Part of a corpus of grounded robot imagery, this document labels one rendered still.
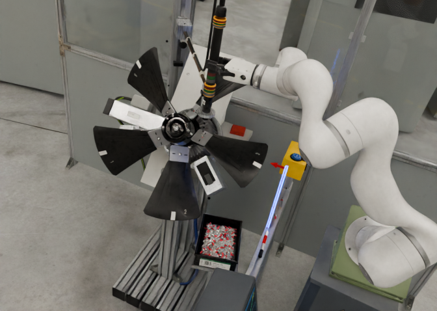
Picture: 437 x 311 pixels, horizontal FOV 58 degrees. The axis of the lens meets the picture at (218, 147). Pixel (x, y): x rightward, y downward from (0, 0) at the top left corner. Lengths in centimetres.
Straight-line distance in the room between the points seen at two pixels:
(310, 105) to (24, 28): 333
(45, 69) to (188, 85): 238
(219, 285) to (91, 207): 200
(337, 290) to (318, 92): 81
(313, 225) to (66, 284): 152
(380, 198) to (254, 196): 164
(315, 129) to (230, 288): 43
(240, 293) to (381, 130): 50
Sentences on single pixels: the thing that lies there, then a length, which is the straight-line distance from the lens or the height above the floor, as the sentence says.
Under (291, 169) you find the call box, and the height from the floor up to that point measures 103.
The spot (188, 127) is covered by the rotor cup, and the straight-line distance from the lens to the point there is 152.
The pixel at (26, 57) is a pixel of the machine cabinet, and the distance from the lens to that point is 411.
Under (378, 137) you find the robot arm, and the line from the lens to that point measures 95.
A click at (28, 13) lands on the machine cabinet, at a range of 391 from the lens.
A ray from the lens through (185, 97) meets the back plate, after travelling 185.
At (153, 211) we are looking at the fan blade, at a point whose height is 96.
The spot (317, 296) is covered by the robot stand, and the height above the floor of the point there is 84.
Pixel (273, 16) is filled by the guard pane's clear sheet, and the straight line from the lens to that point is 206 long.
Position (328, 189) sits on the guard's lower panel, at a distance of 241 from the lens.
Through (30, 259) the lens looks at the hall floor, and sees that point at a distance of 270.
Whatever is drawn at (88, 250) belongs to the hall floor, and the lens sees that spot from 268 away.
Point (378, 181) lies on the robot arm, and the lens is 99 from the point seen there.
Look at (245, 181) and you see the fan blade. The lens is 148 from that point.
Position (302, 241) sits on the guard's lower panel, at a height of 15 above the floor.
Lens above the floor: 207
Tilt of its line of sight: 36 degrees down
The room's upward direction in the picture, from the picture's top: 10 degrees clockwise
